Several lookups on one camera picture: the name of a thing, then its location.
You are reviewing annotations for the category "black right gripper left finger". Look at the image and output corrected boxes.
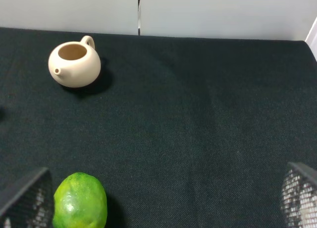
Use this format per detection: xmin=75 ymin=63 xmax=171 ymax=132
xmin=0 ymin=167 xmax=54 ymax=228

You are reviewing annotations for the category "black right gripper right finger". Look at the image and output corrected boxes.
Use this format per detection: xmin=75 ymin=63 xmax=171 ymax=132
xmin=280 ymin=162 xmax=317 ymax=228

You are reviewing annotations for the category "green lime fruit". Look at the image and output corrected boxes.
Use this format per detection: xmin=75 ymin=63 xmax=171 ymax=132
xmin=53 ymin=172 xmax=107 ymax=228

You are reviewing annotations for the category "dark green table cloth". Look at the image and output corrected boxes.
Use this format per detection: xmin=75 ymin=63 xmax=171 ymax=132
xmin=0 ymin=28 xmax=317 ymax=228

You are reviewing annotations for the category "cream ceramic teapot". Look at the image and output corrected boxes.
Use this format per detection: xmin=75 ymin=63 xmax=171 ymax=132
xmin=48 ymin=35 xmax=101 ymax=88

